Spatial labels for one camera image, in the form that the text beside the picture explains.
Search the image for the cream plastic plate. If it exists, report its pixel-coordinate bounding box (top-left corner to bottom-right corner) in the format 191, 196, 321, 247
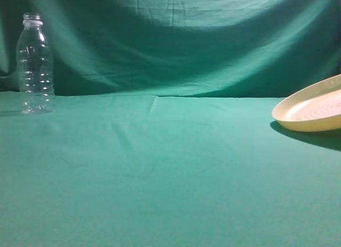
272, 75, 340, 132

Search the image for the clear plastic bottle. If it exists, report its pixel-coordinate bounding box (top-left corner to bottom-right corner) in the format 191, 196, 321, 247
16, 13, 54, 114

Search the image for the green cloth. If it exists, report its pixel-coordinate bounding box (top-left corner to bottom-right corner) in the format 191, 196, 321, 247
1, 0, 340, 246

